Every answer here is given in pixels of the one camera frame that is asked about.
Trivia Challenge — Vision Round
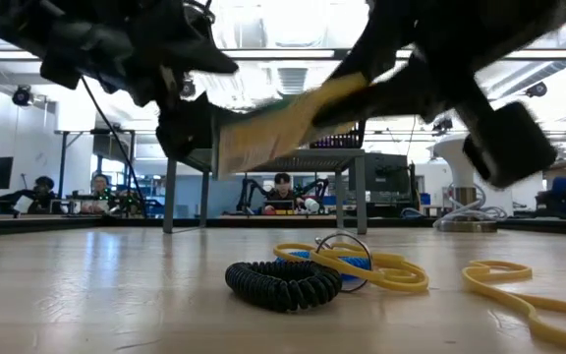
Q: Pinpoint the yellow rubber band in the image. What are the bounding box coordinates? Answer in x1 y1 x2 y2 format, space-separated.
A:
461 260 566 354
329 240 410 269
272 241 430 295

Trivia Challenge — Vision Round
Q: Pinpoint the white mushroom-shaped lamp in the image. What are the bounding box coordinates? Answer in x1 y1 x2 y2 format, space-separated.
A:
432 132 499 234

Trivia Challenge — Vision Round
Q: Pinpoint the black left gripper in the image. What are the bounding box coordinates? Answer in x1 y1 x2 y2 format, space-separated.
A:
41 0 240 163

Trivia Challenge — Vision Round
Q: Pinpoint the black coil keychain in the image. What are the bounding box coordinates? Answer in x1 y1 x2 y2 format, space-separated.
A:
224 259 344 314

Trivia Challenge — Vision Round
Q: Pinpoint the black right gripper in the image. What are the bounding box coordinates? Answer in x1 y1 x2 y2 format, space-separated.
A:
311 0 558 191

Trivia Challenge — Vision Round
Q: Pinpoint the black plastic mesh basket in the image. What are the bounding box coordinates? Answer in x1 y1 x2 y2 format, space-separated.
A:
310 120 368 150

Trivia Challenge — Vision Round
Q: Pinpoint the grey metal riser shelf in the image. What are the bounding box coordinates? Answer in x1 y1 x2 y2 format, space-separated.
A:
162 147 368 235

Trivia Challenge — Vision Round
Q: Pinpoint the person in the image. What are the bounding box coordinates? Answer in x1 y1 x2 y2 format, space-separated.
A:
0 175 66 216
80 172 117 216
535 175 566 221
261 171 308 216

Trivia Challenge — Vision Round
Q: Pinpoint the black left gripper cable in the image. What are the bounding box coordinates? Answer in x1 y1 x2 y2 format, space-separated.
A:
80 76 147 218

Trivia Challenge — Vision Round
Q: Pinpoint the white lamp cable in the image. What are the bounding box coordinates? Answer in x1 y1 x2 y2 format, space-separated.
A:
431 182 509 228

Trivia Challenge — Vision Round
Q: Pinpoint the Crayola crayon box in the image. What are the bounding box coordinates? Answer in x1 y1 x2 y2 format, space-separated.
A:
211 72 370 181

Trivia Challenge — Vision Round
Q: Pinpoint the black background equipment box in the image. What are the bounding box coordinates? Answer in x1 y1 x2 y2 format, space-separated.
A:
364 152 412 206

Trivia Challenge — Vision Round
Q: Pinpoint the blue coil keychain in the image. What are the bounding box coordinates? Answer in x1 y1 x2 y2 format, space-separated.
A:
276 230 374 295

